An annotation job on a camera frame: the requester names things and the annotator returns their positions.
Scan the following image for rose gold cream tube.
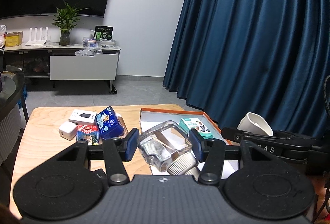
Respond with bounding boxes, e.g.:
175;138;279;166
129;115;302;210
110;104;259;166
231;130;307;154
116;113;129;136

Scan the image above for teal bandage box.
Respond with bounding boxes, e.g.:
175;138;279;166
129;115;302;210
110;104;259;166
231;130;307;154
179;118;214;139

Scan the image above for blue floss pick box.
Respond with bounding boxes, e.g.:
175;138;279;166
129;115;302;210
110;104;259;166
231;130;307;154
96;106;124;140

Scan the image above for white plug-in mosquito repeller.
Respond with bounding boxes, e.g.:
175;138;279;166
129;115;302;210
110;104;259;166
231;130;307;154
137;121;200;180

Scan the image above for red blue playing card box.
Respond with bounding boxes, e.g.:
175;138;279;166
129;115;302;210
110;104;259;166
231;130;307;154
76;125;100;145

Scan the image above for white charger retail box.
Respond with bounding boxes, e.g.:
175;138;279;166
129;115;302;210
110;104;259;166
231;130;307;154
68;109;97;126

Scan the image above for white cube charger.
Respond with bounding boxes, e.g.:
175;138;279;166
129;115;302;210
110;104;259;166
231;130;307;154
58;121;77;140

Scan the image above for black wall charger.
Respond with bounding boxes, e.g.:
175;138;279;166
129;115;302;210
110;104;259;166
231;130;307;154
92;169;107;184

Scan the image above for clear plastic bags on cabinet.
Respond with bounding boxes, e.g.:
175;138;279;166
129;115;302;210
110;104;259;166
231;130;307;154
75;37;102;56

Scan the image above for white tv cabinet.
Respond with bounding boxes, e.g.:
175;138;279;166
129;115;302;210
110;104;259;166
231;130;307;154
4;42;121;94

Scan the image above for black green display card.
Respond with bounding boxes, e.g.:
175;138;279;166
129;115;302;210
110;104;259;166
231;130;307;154
94;25;114;40

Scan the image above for blue plastic bag on floor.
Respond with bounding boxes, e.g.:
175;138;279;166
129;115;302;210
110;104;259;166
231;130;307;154
17;85;27;109

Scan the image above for dark blue curtain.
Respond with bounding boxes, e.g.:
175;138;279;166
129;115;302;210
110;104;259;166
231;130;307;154
163;0;329;137

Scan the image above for white wifi router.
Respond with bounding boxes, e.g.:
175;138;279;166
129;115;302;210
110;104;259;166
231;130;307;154
25;27;48;46

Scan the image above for potted green plant on cabinet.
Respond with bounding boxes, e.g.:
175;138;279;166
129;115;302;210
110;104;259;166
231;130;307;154
52;1;86;46

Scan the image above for yellow cardboard box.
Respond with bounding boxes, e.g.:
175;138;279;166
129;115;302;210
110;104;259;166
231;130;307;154
5;31;23;47

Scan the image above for white plastic bag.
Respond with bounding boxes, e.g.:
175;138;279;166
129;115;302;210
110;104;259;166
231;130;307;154
0;25;7;49

